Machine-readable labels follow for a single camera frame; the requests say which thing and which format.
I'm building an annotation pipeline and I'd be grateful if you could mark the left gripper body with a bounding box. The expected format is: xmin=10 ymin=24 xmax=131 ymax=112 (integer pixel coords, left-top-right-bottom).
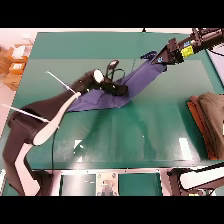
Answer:
xmin=99 ymin=79 xmax=130 ymax=98

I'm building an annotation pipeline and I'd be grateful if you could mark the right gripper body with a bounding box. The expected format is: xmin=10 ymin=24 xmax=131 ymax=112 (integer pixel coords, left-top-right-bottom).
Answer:
xmin=155 ymin=37 xmax=185 ymax=66

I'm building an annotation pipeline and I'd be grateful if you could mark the blue shirt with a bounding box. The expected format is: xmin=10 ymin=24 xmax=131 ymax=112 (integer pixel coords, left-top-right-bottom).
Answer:
xmin=66 ymin=50 xmax=168 ymax=113

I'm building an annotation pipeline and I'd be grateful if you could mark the olive green garment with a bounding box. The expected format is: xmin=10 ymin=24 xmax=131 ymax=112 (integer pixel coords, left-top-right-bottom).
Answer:
xmin=198 ymin=92 xmax=224 ymax=152

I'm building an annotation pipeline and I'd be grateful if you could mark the brown garment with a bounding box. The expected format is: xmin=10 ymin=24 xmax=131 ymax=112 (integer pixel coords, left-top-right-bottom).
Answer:
xmin=186 ymin=95 xmax=224 ymax=161

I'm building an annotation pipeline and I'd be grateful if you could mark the black cable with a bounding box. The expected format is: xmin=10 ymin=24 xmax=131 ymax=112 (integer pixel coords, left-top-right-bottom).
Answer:
xmin=49 ymin=124 xmax=58 ymax=173

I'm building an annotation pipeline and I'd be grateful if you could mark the silver frame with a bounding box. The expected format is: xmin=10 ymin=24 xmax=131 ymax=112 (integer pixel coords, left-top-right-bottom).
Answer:
xmin=0 ymin=165 xmax=224 ymax=197

